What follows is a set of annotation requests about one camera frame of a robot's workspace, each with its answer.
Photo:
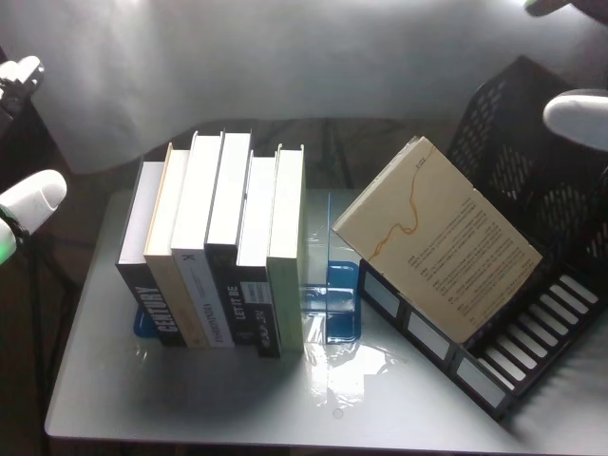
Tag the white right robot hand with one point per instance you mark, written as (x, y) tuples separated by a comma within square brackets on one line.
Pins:
[(24, 69)]

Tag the beige hardcover book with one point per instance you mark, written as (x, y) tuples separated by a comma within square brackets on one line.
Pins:
[(442, 237)]

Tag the black Century book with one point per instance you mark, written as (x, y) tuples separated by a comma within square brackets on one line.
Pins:
[(142, 214)]

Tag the cream spine book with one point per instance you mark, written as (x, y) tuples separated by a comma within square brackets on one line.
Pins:
[(166, 204)]

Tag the white spine K book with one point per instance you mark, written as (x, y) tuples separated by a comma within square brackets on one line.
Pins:
[(195, 190)]

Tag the black Let It Be book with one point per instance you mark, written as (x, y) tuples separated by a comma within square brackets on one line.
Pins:
[(228, 190)]

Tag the white backdrop cloth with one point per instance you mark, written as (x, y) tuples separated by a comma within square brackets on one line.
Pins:
[(285, 62)]

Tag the short black labelled book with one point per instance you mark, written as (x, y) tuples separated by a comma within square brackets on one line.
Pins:
[(254, 214)]

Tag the pale green book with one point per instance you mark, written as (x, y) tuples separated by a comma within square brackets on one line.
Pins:
[(285, 204)]

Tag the blue plastic bookend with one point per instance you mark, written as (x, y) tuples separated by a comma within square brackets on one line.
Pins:
[(339, 304)]

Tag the black plastic file rack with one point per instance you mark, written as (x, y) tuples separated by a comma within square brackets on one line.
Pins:
[(518, 85)]

